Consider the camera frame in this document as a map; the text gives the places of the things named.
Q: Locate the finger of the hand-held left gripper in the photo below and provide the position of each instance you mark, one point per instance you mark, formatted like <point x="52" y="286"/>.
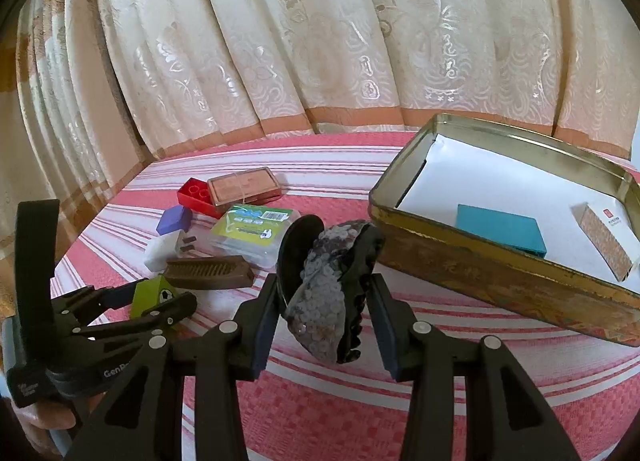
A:
<point x="117" y="298"/>
<point x="160" y="313"/>

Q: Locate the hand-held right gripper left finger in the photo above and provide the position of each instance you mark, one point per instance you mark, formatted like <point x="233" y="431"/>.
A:
<point x="262" y="328"/>

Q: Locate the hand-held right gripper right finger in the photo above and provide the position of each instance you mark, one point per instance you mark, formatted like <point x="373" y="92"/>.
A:
<point x="387" y="336"/>

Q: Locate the green panda card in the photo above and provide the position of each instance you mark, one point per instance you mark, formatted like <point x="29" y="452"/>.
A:
<point x="150" y="293"/>

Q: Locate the brown wooden comb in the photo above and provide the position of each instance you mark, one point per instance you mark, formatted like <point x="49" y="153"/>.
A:
<point x="210" y="273"/>

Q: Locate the clear plastic box green label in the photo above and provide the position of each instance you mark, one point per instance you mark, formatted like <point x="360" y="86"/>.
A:
<point x="250" y="233"/>

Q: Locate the gold metal tin box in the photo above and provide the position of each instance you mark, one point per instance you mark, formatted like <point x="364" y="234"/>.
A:
<point x="500" y="286"/>

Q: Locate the brown rectangular tin lid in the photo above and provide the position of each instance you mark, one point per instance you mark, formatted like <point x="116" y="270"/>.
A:
<point x="245" y="186"/>

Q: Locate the person's left hand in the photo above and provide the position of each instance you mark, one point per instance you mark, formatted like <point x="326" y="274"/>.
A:
<point x="47" y="418"/>

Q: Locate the white block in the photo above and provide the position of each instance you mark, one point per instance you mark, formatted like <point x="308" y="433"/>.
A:
<point x="162" y="251"/>

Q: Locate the purple block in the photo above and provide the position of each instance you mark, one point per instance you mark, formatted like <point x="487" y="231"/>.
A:
<point x="174" y="221"/>

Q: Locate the pink striped bedspread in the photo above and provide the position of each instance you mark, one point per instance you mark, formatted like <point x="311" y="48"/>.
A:
<point x="325" y="416"/>

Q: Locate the red building block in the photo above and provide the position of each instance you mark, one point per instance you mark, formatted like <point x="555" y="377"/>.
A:
<point x="192" y="196"/>

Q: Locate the teal flat box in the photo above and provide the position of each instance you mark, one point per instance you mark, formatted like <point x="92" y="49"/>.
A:
<point x="500" y="228"/>

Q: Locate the white paper liner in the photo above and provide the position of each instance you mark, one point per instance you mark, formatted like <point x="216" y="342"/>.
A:
<point x="500" y="181"/>

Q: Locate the brown patterned small box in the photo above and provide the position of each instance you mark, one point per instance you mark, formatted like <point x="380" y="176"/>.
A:
<point x="605" y="241"/>

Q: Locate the cream floral curtain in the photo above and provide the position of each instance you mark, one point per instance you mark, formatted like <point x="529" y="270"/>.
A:
<point x="300" y="41"/>

